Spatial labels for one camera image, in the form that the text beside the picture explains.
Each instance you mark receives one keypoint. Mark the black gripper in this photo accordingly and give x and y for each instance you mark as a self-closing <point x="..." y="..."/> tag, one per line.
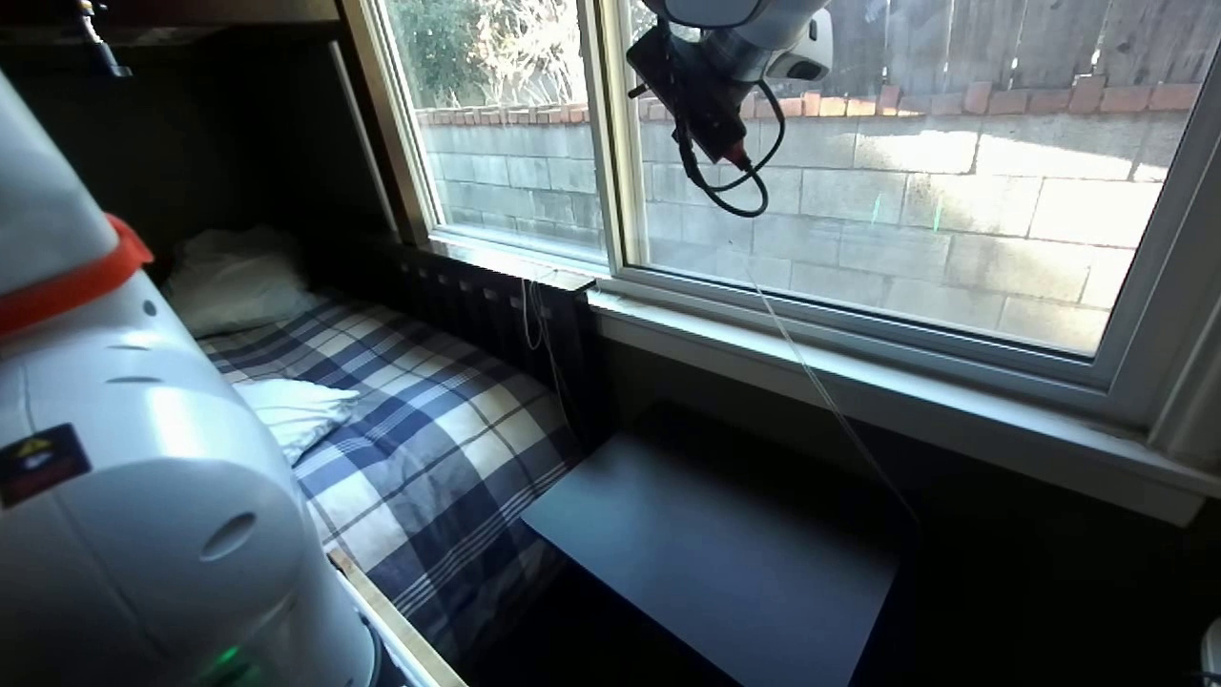
<point x="695" y="91"/>

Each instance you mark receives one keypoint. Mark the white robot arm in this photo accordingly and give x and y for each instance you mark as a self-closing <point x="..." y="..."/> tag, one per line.
<point x="251" y="504"/>

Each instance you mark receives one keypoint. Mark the blue plaid blanket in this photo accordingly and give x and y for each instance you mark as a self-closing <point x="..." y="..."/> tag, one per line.
<point x="431" y="466"/>

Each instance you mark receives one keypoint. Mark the dark grey side table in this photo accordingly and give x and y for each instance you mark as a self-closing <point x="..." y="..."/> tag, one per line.
<point x="770" y="575"/>

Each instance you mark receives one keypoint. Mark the white pillow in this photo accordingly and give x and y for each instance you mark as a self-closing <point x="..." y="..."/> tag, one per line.
<point x="230" y="280"/>

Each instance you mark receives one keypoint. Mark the white window frame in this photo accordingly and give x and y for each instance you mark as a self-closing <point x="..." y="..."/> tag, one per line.
<point x="976" y="223"/>

